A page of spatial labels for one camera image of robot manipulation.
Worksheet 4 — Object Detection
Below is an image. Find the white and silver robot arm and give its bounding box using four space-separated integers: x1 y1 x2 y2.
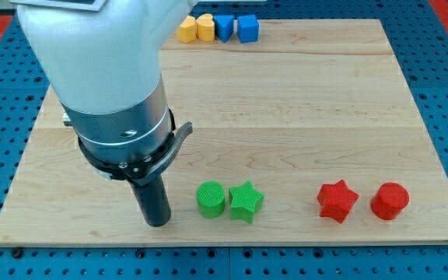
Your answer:
17 0 195 163

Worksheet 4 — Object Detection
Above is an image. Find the yellow hexagon block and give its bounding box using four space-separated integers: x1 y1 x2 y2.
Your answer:
177 16 197 43

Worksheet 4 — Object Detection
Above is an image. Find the red cylinder block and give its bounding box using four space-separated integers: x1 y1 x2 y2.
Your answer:
370 182 410 220

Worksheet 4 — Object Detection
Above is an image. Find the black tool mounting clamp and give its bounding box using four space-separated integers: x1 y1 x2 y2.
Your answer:
79 122 193 186

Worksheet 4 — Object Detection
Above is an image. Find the red star block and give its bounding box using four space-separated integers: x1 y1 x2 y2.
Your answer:
317 179 359 223

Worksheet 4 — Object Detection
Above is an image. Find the green cylinder block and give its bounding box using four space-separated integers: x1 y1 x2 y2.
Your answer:
196 180 226 219

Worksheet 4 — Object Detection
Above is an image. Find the green star block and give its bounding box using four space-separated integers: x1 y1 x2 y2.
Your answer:
229 181 264 224

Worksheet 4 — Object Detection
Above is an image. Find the blue cube block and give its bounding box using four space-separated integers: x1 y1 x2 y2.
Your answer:
237 15 260 44

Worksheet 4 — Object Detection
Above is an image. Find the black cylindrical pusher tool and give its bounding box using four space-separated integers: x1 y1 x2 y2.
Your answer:
129 176 171 227

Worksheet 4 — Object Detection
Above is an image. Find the yellow heart block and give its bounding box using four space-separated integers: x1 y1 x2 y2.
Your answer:
196 13 215 42

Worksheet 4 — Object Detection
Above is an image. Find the blue triangle block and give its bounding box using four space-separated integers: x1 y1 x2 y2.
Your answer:
213 15 234 43

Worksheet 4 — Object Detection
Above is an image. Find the wooden board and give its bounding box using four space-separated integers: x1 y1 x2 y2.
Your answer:
0 19 448 247

